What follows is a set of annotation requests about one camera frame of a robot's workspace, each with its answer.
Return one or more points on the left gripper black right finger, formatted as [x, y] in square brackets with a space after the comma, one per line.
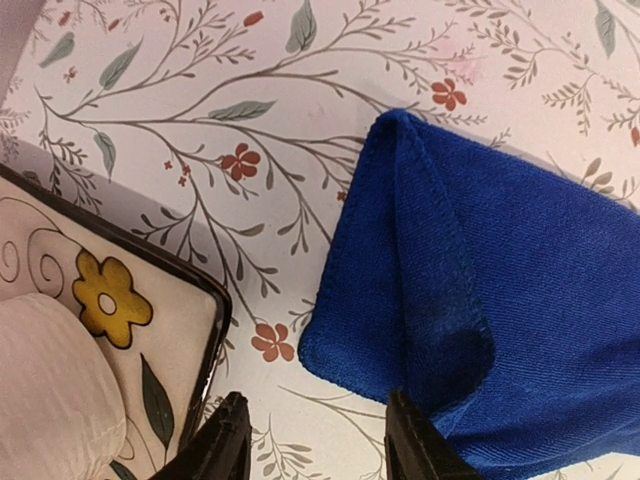
[415, 449]

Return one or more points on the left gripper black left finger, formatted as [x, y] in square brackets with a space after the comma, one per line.
[220, 450]

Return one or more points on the dark blue towel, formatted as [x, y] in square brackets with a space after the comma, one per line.
[502, 298]

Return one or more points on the floral square coaster tile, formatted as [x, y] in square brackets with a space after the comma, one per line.
[159, 321]

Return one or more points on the cream ribbed mug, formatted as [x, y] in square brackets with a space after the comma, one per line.
[62, 412]

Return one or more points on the floral patterned tablecloth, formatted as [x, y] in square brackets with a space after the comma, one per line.
[227, 132]

